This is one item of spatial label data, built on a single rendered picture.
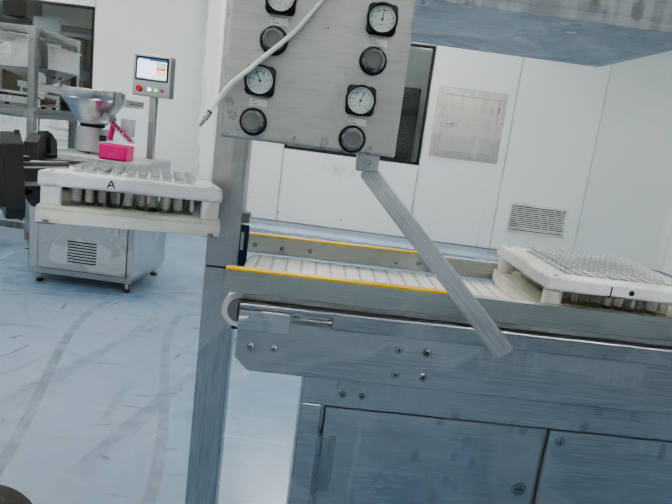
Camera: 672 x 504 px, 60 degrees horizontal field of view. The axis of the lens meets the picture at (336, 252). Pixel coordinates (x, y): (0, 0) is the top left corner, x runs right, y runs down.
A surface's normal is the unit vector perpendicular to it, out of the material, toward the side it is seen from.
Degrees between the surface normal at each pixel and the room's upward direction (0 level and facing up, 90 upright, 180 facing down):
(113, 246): 90
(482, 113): 90
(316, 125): 90
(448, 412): 90
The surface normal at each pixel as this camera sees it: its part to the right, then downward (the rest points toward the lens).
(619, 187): -0.05, 0.19
